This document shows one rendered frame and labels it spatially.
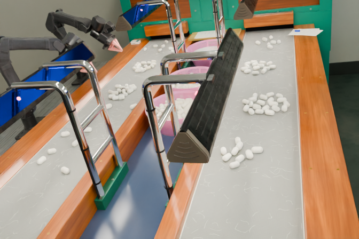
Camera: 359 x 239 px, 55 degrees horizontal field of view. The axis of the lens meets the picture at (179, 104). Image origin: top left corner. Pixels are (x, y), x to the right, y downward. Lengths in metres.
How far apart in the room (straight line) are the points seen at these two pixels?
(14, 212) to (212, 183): 0.62
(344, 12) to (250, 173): 2.39
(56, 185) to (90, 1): 2.46
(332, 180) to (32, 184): 0.95
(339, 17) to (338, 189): 2.43
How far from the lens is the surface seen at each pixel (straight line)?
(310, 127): 1.24
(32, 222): 1.15
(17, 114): 1.03
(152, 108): 0.88
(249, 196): 1.01
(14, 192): 1.32
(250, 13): 1.51
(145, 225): 1.08
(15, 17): 3.92
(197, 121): 0.66
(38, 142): 1.51
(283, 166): 1.11
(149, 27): 2.43
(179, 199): 0.99
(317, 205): 0.96
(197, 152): 0.63
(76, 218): 1.10
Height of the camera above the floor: 1.43
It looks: 27 degrees down
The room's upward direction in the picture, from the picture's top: 11 degrees counter-clockwise
